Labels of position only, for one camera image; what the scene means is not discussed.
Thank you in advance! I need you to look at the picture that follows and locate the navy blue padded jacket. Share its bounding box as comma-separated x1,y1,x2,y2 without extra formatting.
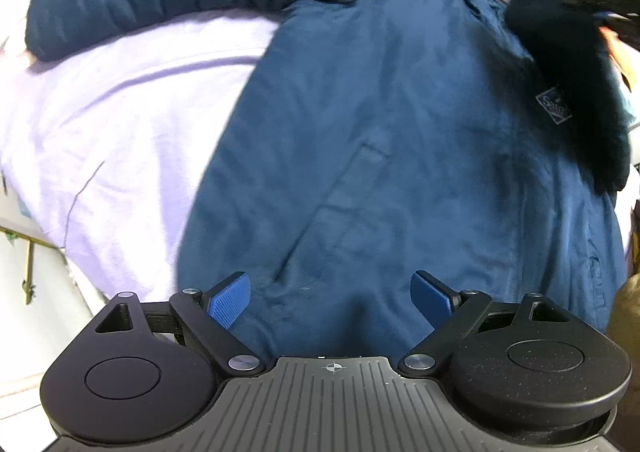
26,0,629,360

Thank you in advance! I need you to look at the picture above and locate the person's right hand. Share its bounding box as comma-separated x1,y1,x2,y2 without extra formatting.
599,27,637,92

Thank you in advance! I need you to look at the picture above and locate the lavender floral bed sheet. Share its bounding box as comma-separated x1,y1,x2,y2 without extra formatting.
1,10,280,302

